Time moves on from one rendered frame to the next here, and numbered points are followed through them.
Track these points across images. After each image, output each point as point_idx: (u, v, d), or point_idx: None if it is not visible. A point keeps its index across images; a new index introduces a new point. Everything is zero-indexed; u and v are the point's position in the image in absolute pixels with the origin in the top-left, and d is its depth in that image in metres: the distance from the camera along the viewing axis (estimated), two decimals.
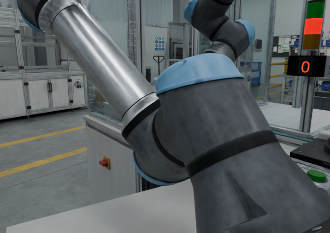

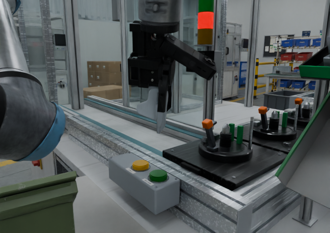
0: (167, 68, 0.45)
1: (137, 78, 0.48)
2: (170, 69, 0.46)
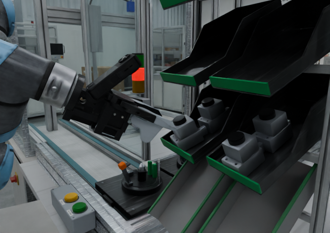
0: (115, 99, 0.46)
1: (116, 130, 0.48)
2: (118, 96, 0.47)
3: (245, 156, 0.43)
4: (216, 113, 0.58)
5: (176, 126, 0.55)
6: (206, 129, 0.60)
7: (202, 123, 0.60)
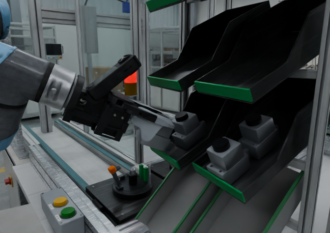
0: (115, 100, 0.46)
1: (116, 131, 0.48)
2: (118, 97, 0.47)
3: (229, 163, 0.42)
4: (191, 128, 0.55)
5: None
6: (181, 145, 0.57)
7: (177, 139, 0.57)
